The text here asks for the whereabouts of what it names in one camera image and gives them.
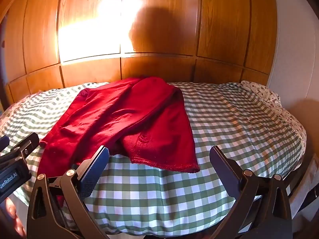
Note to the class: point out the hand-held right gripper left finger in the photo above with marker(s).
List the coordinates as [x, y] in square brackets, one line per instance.
[96, 170]

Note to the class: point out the wooden panelling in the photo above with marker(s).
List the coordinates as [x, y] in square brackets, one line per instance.
[162, 29]

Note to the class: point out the white mattress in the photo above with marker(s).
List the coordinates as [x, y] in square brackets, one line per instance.
[302, 186]

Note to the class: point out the green checked bed sheet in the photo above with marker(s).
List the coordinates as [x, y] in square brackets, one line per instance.
[236, 129]

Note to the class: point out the floral bed sheet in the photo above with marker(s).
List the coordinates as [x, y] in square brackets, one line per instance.
[271, 95]

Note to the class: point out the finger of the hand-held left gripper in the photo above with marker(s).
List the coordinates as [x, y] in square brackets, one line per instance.
[26, 143]
[3, 143]

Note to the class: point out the red garment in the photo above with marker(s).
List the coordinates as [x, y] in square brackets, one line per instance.
[129, 119]

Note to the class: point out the person's left hand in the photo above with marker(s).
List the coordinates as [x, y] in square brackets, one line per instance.
[15, 219]

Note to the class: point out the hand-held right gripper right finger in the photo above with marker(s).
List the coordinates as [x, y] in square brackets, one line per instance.
[224, 171]

